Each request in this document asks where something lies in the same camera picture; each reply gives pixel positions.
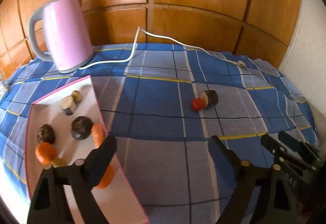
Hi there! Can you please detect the dark round fruit with stem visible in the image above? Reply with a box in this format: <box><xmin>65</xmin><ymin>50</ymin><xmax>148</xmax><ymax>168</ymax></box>
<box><xmin>37</xmin><ymin>124</ymin><xmax>55</xmax><ymax>144</ymax></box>

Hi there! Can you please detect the pink electric kettle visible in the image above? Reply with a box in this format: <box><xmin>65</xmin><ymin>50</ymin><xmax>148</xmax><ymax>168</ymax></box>
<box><xmin>27</xmin><ymin>0</ymin><xmax>95</xmax><ymax>74</ymax></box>

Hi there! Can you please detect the dark cut fruit half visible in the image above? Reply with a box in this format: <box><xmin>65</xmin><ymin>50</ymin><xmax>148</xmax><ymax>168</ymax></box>
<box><xmin>61</xmin><ymin>96</ymin><xmax>77</xmax><ymax>115</ymax></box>

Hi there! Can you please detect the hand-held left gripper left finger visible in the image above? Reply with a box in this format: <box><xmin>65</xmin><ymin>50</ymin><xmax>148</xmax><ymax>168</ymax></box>
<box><xmin>27</xmin><ymin>135</ymin><xmax>118</xmax><ymax>224</ymax></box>

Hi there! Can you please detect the pink shallow cardboard box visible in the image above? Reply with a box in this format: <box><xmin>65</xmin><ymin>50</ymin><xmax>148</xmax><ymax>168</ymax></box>
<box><xmin>25</xmin><ymin>75</ymin><xmax>149</xmax><ymax>224</ymax></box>

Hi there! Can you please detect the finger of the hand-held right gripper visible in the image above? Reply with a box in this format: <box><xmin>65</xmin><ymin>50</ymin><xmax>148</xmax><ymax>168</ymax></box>
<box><xmin>278</xmin><ymin>131</ymin><xmax>321</xmax><ymax>161</ymax></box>
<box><xmin>261</xmin><ymin>133</ymin><xmax>317</xmax><ymax>171</ymax></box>

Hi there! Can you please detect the small yellow ball fruit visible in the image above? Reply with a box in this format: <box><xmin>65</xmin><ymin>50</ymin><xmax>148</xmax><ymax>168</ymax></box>
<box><xmin>71</xmin><ymin>90</ymin><xmax>84</xmax><ymax>102</ymax></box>

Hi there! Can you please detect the flat-cut orange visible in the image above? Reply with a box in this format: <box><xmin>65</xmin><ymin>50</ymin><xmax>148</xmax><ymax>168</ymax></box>
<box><xmin>98</xmin><ymin>164</ymin><xmax>115</xmax><ymax>189</ymax></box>

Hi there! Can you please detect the blue plaid tablecloth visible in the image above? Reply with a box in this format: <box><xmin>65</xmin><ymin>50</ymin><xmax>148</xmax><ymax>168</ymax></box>
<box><xmin>0</xmin><ymin>43</ymin><xmax>320</xmax><ymax>224</ymax></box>

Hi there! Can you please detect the small red ball fruit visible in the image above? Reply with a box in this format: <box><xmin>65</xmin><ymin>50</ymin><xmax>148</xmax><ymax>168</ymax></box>
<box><xmin>191</xmin><ymin>98</ymin><xmax>203</xmax><ymax>111</ymax></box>

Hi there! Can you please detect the white power cord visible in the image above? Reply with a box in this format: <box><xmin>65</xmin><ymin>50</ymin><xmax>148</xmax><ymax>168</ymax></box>
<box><xmin>79</xmin><ymin>26</ymin><xmax>247</xmax><ymax>71</ymax></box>

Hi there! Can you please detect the round orange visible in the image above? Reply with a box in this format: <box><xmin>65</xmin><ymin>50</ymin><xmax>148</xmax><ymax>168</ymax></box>
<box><xmin>36</xmin><ymin>142</ymin><xmax>57</xmax><ymax>164</ymax></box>

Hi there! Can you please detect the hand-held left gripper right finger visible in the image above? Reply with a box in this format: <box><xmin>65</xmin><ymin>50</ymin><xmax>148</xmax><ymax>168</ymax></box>
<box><xmin>207</xmin><ymin>135</ymin><xmax>297</xmax><ymax>224</ymax></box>

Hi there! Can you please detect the dark cut cylinder fruit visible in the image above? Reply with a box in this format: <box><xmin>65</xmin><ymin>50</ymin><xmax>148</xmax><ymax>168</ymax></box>
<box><xmin>199</xmin><ymin>90</ymin><xmax>219</xmax><ymax>107</ymax></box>

